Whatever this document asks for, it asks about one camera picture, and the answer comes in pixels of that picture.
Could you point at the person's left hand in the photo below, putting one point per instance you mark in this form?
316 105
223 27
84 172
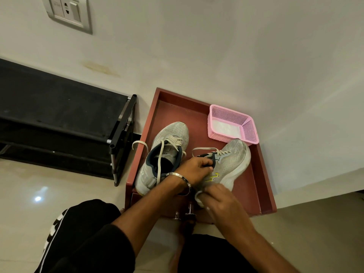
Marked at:
193 170

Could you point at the person's right hand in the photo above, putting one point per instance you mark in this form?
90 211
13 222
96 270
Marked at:
224 210

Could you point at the white wipe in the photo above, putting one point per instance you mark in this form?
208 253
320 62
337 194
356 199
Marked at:
198 197

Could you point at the grey sneaker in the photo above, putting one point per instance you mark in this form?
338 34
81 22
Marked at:
176 130
233 164

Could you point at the reddish-brown side table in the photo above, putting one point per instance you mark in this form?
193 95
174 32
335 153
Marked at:
176 110

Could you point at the black shoe rack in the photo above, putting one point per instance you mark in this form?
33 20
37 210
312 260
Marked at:
57 110

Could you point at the person's left forearm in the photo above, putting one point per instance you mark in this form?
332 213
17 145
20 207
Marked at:
148 213

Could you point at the person's right forearm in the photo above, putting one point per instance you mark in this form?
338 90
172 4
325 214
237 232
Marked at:
261 253

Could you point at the stack of white wipes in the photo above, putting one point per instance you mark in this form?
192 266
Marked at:
227 129

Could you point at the pink plastic basket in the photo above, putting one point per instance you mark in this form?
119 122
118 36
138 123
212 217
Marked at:
227 113

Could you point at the white wall socket plate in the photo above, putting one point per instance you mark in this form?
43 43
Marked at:
68 11

